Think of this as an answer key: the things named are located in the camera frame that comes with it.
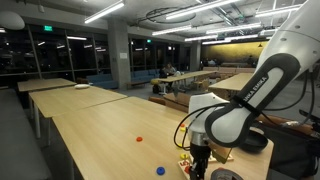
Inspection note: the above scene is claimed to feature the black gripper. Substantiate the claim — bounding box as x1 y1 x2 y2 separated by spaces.
189 144 211 180

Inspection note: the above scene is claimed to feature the orange round piece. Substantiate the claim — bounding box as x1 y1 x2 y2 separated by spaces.
184 166 190 174

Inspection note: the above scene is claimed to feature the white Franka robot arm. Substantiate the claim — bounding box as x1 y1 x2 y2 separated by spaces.
188 0 320 180

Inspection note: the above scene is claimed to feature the wooden number holder board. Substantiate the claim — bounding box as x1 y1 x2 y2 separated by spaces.
178 160 190 180

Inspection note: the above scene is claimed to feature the wooden slotted tray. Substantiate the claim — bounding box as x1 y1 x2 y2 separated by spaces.
209 151 234 164

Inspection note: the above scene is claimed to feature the grey tape roll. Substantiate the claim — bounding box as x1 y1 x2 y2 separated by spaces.
210 168 244 180

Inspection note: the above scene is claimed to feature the black bowl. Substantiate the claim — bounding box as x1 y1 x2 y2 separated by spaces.
239 130 268 153

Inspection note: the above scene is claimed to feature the orange disc on table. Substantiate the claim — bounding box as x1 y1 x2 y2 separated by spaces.
136 136 143 142

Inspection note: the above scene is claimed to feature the seated person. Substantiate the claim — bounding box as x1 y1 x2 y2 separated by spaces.
159 63 176 78

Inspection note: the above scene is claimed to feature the brown leather chair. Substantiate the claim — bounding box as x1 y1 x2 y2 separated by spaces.
257 115 319 180

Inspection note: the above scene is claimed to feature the blue sofa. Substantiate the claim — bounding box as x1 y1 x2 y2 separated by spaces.
87 74 118 89

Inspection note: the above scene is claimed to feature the white plate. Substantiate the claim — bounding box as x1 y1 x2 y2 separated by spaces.
74 84 90 89

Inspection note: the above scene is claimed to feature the green exit sign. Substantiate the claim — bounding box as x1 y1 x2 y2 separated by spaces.
44 25 53 32

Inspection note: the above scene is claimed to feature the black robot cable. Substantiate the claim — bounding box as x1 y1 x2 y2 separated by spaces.
173 68 316 152

